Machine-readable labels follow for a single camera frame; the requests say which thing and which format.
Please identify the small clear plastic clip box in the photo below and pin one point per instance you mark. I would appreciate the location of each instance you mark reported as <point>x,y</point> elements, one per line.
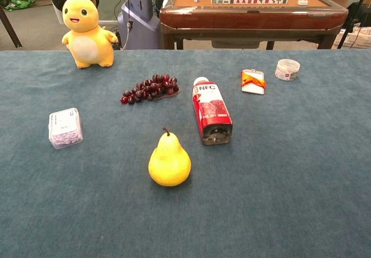
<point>65,127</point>

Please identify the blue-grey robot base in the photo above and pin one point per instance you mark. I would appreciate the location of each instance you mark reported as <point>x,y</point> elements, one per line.
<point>139,23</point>

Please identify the red NFC juice bottle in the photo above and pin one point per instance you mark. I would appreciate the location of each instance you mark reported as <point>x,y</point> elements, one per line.
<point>211,110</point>

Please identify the dark red grape bunch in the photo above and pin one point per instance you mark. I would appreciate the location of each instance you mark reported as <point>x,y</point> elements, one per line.
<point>150,90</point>

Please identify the yellow pear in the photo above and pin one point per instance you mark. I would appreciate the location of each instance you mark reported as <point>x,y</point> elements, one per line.
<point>169,165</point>

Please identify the orange white snack packet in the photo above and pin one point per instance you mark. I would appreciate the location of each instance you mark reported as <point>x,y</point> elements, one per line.
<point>253,88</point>

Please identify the blue felt table cloth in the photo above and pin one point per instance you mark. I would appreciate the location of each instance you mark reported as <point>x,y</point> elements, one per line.
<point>261,182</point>

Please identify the round clear plastic container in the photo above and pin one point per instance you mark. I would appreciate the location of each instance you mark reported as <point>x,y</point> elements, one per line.
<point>287,69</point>

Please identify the brown mahjong table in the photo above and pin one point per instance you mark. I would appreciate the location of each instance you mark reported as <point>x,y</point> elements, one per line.
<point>249,18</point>

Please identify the yellow plush dinosaur toy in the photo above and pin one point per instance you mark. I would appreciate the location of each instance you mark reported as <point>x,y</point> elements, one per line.
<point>84,32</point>

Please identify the single white mahjong tile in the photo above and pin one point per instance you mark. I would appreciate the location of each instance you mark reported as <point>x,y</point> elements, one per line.
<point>302,2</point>

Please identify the white plastic crate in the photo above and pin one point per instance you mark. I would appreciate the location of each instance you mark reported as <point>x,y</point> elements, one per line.
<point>359,39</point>

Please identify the dark slanted table leg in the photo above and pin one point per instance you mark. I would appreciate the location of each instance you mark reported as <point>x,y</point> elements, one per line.
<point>10,27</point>

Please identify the black tripod stand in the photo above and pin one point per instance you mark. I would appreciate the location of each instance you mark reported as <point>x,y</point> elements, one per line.
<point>354,11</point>

